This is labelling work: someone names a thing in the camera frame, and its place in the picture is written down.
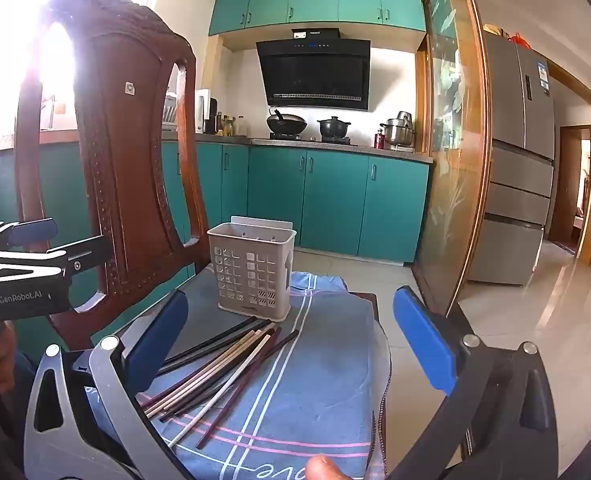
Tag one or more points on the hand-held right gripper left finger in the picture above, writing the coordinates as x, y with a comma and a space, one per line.
155, 340

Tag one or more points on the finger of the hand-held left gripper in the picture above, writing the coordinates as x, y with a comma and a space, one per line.
30, 232
85, 255

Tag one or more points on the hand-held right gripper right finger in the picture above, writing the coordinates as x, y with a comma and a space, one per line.
425, 345

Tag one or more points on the pile of chopsticks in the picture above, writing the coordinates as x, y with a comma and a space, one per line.
255, 340

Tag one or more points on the beige plastic chopstick basket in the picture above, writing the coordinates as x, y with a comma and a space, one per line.
235, 270

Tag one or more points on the person's right hand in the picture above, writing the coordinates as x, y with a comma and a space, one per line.
326, 469

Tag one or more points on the carved wooden chair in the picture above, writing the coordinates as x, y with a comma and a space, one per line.
120, 160

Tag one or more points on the blue striped towel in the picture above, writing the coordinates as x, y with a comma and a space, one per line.
315, 360

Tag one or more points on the dish rack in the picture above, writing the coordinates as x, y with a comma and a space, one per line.
169, 110

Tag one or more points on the white kitchen appliance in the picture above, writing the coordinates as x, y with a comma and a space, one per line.
203, 110

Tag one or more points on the wooden framed glass door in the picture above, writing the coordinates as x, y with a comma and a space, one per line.
455, 160

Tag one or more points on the row of condiment bottles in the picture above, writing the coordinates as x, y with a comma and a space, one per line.
230, 126

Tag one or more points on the silver refrigerator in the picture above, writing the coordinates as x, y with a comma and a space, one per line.
515, 160

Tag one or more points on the red thermos bottle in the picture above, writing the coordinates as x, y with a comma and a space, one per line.
378, 140

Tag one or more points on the brown wooden door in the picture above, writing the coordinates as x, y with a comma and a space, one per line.
565, 185

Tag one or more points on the stainless steel pot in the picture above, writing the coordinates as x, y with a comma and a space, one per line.
399, 132

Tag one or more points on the black cooking pot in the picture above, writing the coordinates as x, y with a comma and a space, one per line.
334, 129

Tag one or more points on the gas stove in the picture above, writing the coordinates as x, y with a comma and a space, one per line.
305, 141

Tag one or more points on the black wok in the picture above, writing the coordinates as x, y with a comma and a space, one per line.
286, 124

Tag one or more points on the black range hood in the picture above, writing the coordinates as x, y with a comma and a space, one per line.
315, 75

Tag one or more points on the red bag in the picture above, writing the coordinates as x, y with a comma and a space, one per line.
515, 38

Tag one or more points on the teal upper cabinets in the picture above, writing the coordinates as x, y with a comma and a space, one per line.
315, 0

